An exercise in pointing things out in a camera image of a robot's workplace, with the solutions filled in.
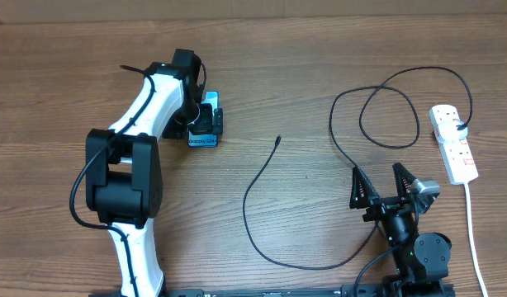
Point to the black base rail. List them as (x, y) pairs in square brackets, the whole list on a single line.
[(343, 291)]

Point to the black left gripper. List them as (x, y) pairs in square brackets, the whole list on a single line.
[(204, 125)]

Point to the white charger plug adapter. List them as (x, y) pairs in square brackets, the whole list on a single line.
[(450, 131)]

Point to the blue Galaxy S24+ smartphone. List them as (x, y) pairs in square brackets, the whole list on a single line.
[(206, 140)]

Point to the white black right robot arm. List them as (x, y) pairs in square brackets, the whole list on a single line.
[(421, 259)]

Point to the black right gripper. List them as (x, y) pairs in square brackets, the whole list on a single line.
[(379, 206)]

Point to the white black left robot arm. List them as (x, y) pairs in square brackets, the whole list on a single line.
[(122, 175)]

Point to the white power strip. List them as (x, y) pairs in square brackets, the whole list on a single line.
[(457, 157)]

